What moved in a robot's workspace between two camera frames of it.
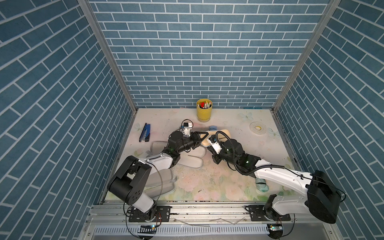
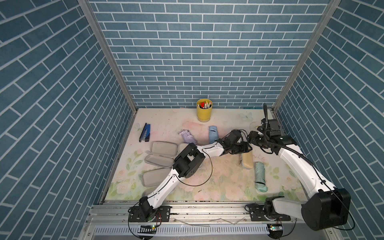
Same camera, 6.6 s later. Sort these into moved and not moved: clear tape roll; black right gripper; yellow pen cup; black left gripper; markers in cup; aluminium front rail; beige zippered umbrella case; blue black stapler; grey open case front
Moved: black right gripper; beige zippered umbrella case; black left gripper
Not moved: blue black stapler; yellow pen cup; clear tape roll; markers in cup; aluminium front rail; grey open case front
